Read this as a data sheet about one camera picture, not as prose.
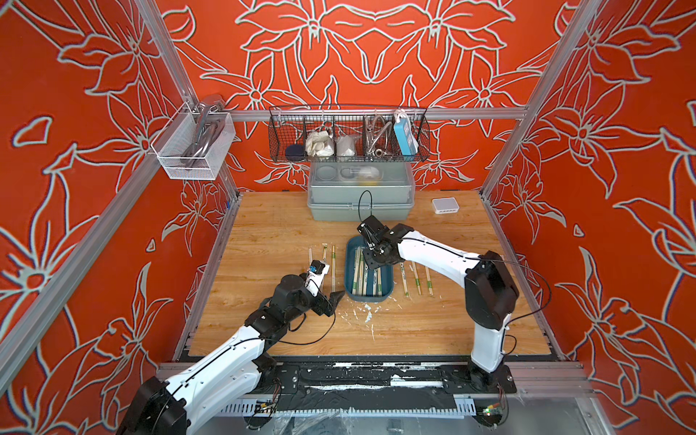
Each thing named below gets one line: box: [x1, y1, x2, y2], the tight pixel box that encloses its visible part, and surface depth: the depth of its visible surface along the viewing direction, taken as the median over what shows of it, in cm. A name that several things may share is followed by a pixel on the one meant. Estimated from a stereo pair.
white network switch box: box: [431, 196, 460, 215], surface depth 116 cm
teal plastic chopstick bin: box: [344, 235, 395, 303], surface depth 92 cm
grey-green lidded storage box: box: [307, 161, 416, 223], surface depth 103 cm
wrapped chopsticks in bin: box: [351, 246, 383, 297], surface depth 93 cm
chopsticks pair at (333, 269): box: [331, 244, 337, 293], surface depth 97 cm
